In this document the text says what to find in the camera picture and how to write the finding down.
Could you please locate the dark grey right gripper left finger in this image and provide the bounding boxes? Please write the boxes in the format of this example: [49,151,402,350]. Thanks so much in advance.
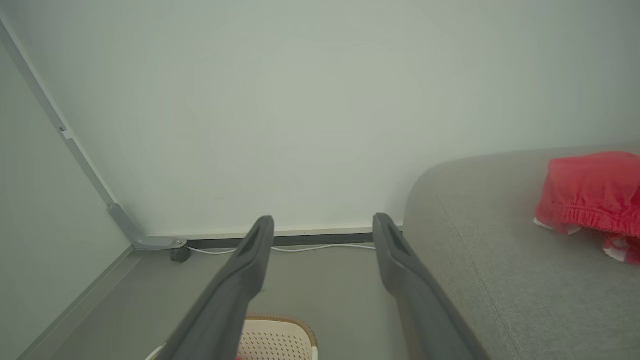
[156,215,275,360]

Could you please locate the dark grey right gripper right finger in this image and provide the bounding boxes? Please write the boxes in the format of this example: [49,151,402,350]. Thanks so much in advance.
[372,213,490,360]

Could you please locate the red shorts with white stripes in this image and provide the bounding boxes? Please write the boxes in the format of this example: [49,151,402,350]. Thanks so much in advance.
[533,152,640,265]

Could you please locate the grey fabric sofa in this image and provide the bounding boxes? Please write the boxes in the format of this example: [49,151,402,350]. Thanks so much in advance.
[403,143,640,360]

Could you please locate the white perforated laundry basket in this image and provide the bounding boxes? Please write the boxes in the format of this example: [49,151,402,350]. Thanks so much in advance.
[145,314,319,360]

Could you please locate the white cable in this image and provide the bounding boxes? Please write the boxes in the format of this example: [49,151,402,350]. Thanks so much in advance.
[186,243,377,255]

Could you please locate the grey metal frame bracket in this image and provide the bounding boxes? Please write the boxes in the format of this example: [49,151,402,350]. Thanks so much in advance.
[107,202,188,251]

